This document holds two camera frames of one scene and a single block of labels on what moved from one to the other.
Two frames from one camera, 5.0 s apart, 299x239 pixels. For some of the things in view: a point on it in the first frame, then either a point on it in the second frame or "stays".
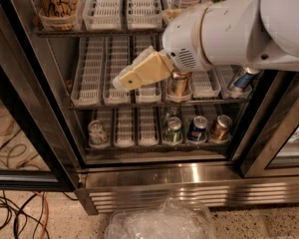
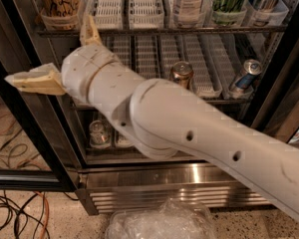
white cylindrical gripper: x=184 y=39 -> x=79 y=70
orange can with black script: x=58 y=5 stays
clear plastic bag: x=173 y=219 stays
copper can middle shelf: x=179 y=83 stays
